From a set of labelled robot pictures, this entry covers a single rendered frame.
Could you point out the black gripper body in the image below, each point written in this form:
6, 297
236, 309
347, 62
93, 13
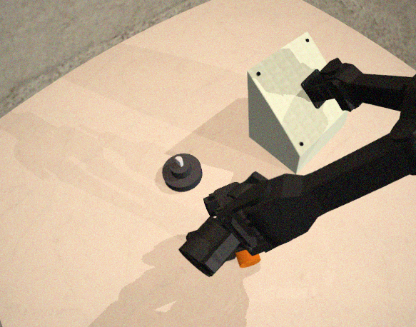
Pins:
239, 249

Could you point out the dark grey round pedestal with silver shaft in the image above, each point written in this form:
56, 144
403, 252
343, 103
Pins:
182, 172

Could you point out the orange knob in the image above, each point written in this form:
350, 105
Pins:
246, 260

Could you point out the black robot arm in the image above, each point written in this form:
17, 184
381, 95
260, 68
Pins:
285, 207

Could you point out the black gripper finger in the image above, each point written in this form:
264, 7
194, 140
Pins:
232, 257

